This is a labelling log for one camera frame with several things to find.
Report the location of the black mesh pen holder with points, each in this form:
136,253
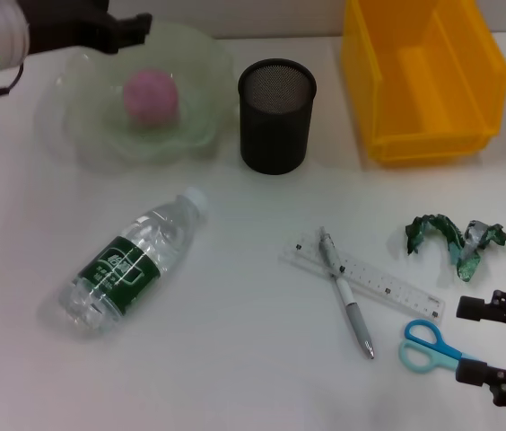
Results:
275,130

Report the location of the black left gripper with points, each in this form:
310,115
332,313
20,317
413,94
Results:
64,22

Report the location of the green label water bottle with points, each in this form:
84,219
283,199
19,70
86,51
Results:
123,269

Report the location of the transparent plastic ruler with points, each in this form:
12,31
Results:
383,285

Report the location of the green plastic wrapper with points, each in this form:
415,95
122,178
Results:
455,247

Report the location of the translucent green fruit plate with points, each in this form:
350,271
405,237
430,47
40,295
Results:
91,121

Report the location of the white grey ballpoint pen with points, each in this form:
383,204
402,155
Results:
347,301

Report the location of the pink ball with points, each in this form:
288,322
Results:
150,96

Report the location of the yellow plastic storage bin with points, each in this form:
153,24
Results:
414,90

